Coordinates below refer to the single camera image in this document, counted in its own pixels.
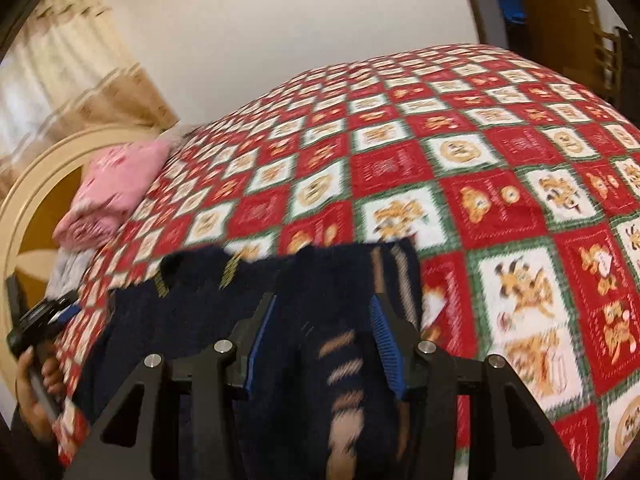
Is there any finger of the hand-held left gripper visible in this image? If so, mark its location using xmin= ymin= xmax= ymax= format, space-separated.
xmin=55 ymin=302 xmax=83 ymax=324

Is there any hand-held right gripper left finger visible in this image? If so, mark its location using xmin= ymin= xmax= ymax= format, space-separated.
xmin=62 ymin=292 xmax=278 ymax=480

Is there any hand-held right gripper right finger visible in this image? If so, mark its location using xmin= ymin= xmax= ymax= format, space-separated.
xmin=369 ymin=292 xmax=581 ymax=480

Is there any navy patterned knit sweater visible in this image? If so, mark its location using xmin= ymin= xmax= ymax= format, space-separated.
xmin=70 ymin=237 xmax=471 ymax=480

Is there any person's left hand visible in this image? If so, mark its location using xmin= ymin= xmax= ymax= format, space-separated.
xmin=14 ymin=349 xmax=68 ymax=443

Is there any grey floral pillow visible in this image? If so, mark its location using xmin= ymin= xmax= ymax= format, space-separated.
xmin=45 ymin=247 xmax=96 ymax=306

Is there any cream wooden headboard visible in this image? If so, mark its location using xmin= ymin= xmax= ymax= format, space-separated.
xmin=0 ymin=122 xmax=166 ymax=401

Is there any pink folded blanket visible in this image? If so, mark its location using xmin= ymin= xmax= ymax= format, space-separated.
xmin=52 ymin=139 xmax=176 ymax=251

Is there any red checkered printed blanket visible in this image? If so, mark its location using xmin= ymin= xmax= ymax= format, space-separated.
xmin=52 ymin=42 xmax=640 ymax=480

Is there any beige floral curtain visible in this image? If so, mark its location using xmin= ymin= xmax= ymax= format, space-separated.
xmin=0 ymin=0 xmax=180 ymax=201

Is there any wooden chair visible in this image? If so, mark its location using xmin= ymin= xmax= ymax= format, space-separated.
xmin=592 ymin=7 xmax=627 ymax=106

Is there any brown wooden door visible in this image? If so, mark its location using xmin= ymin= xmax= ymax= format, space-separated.
xmin=510 ymin=0 xmax=601 ymax=81

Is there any dark wooden door frame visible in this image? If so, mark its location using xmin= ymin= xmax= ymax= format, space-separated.
xmin=452 ymin=0 xmax=506 ymax=46

